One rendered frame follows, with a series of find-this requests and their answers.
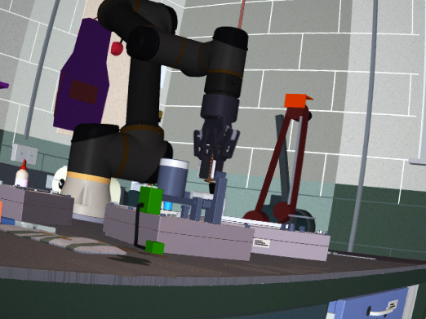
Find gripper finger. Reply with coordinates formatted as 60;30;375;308
214;124;242;162
193;128;217;180

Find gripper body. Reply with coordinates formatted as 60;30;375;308
199;92;242;136

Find light soldering fixture base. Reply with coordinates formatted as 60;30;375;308
103;171;255;262

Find light rack block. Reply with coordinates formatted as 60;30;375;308
220;215;331;263
0;184;75;227

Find green control box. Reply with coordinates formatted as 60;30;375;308
138;185;164;216

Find dark green bench grinder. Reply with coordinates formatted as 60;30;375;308
109;176;142;212

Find thin red pipe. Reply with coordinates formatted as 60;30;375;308
183;0;257;29

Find small green plug block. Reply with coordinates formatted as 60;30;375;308
144;240;166;255

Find red hanging cap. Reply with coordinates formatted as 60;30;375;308
109;39;125;57

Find purple apron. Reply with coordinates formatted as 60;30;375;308
53;17;112;132

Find white round disc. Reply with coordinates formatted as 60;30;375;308
53;166;69;196

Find striped white cloth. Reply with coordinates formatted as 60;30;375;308
0;224;127;255

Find white glue bottle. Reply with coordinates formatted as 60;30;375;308
13;159;30;188

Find beige wall board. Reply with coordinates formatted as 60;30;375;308
55;0;132;137

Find black cable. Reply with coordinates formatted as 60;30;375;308
133;203;148;250

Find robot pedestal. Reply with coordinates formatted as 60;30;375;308
60;171;113;219

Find grey wall pipe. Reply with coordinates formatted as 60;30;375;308
347;0;380;254
24;0;68;140

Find white wall socket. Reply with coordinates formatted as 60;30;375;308
10;143;39;166

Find drawer with white handle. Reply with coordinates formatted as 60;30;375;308
327;287;418;319

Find blue-handled pliers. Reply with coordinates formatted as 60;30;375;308
0;215;57;234

